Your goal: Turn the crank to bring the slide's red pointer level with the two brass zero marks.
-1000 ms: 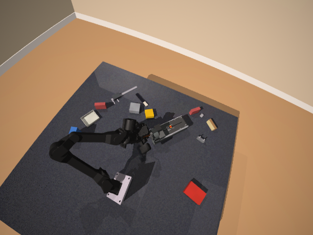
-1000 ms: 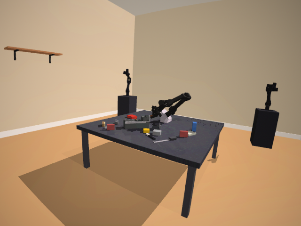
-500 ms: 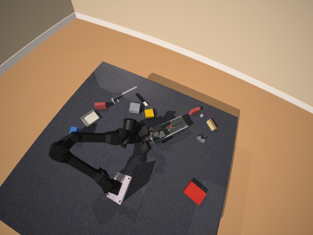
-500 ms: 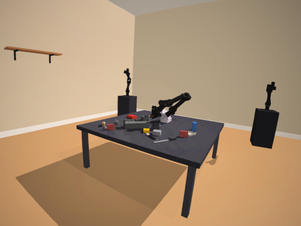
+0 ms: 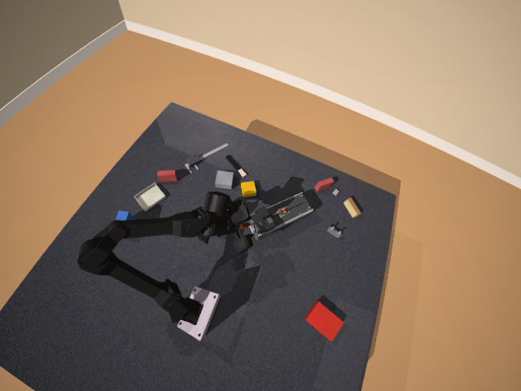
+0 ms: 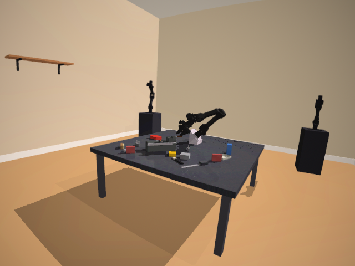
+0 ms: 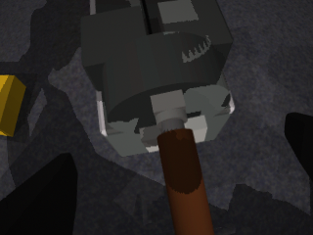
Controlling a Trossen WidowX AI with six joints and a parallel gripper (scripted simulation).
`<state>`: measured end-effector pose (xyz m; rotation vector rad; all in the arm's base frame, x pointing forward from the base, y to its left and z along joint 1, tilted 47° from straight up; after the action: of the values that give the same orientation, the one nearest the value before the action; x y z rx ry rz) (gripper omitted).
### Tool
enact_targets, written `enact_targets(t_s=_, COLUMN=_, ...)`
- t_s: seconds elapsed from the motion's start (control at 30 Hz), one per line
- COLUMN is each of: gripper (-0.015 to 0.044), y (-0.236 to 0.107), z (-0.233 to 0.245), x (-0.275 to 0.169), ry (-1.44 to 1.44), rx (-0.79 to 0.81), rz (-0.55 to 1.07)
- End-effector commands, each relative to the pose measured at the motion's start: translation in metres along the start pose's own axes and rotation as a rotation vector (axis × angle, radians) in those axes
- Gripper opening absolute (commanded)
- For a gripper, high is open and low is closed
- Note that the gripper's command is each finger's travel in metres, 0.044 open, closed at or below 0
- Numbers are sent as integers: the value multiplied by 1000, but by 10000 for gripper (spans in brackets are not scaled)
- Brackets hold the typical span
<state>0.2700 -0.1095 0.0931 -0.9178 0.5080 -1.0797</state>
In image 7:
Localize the yellow cube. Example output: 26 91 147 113
0 74 26 137

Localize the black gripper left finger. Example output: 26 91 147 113
0 152 78 235

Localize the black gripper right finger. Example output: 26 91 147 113
285 113 313 181

